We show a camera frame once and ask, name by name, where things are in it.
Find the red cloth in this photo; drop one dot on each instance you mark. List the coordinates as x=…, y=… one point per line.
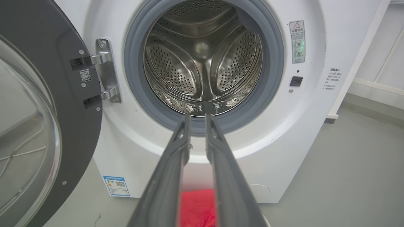
x=197, y=208

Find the white front-load washing machine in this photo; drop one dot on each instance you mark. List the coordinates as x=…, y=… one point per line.
x=284, y=142

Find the washing machine door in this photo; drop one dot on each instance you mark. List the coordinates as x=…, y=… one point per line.
x=79, y=132

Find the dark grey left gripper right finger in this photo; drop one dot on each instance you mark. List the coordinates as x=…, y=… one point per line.
x=232, y=195

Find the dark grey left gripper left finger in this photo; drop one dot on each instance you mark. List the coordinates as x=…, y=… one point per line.
x=164, y=189

